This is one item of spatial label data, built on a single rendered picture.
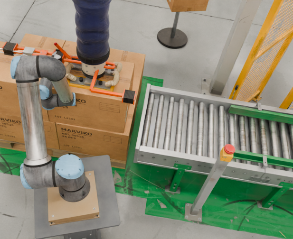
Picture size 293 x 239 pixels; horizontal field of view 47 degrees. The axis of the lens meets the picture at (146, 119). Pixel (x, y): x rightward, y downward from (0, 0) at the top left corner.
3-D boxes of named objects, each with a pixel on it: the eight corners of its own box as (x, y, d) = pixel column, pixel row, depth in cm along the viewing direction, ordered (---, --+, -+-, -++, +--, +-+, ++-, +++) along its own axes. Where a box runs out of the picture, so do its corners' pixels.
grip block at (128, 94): (136, 95, 226) (136, 90, 222) (134, 105, 221) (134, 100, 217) (123, 93, 226) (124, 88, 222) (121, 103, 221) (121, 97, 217)
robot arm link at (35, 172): (53, 192, 186) (37, 56, 165) (21, 195, 184) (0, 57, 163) (57, 179, 200) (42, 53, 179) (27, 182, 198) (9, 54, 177)
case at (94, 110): (131, 96, 292) (135, 63, 260) (123, 133, 267) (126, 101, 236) (63, 85, 292) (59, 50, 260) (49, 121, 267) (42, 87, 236)
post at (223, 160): (197, 209, 294) (233, 148, 215) (196, 216, 289) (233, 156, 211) (189, 207, 294) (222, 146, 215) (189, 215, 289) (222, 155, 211)
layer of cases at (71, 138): (141, 82, 360) (145, 54, 328) (126, 161, 298) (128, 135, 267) (32, 63, 359) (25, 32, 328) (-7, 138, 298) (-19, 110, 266)
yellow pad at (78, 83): (115, 83, 245) (115, 78, 241) (112, 93, 239) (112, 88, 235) (69, 76, 245) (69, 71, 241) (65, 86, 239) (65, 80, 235)
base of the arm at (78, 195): (89, 202, 200) (87, 194, 192) (57, 202, 199) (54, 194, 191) (91, 174, 212) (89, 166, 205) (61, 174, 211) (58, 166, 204)
